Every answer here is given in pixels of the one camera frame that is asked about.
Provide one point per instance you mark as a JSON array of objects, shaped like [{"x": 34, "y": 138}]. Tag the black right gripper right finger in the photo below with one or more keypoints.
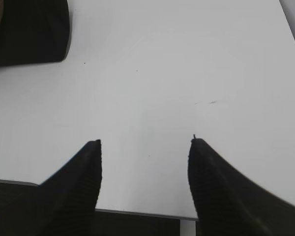
[{"x": 230, "y": 204}]

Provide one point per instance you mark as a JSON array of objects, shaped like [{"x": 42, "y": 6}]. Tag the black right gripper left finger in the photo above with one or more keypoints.
[{"x": 67, "y": 200}]

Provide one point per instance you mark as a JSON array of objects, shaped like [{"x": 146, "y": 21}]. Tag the black canvas tote bag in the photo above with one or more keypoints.
[{"x": 34, "y": 31}]

